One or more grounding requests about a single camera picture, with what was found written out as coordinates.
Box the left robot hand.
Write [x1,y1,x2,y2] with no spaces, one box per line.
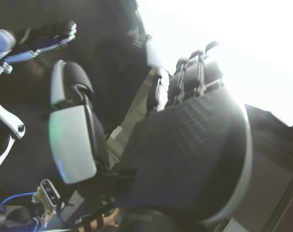
[48,40,255,232]

